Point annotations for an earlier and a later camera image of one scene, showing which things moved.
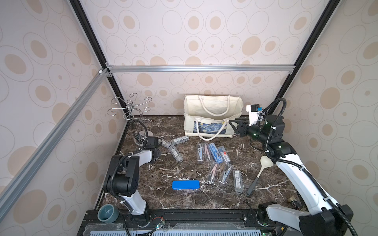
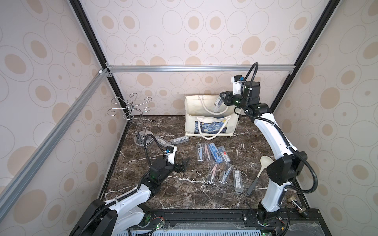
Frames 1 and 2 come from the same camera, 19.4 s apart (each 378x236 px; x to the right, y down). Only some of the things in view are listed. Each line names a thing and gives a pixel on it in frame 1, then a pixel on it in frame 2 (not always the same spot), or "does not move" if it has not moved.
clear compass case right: [238, 181] does not move
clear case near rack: [166, 143] does not move
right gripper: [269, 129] → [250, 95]
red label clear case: [223, 152] does not move
